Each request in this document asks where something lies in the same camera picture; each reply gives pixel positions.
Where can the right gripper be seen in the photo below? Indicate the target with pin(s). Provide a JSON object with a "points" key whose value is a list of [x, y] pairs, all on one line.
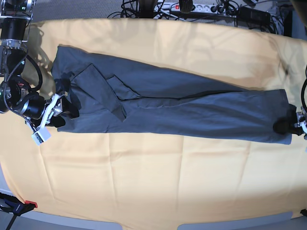
{"points": [[33, 106]]}

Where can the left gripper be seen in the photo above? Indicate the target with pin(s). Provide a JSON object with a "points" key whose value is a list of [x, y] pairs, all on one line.
{"points": [[287, 126]]}

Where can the blue-grey T-shirt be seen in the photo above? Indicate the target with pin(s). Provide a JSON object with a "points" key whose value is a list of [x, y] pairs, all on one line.
{"points": [[117, 95]]}

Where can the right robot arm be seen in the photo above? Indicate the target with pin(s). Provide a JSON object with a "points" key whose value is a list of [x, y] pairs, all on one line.
{"points": [[16, 94]]}

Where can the yellow table cloth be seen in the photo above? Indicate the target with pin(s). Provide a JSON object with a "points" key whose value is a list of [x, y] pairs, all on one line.
{"points": [[158, 182]]}

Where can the blue red table clamp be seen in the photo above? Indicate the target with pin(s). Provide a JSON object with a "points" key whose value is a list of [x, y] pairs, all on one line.
{"points": [[11, 204]]}

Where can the black power adapter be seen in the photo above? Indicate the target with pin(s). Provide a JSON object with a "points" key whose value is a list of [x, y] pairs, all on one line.
{"points": [[253, 15]]}

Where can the white power strip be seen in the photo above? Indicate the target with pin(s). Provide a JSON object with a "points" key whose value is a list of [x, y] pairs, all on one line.
{"points": [[198, 10]]}

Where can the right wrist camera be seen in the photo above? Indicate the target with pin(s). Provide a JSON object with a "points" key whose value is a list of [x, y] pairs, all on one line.
{"points": [[40, 129]]}

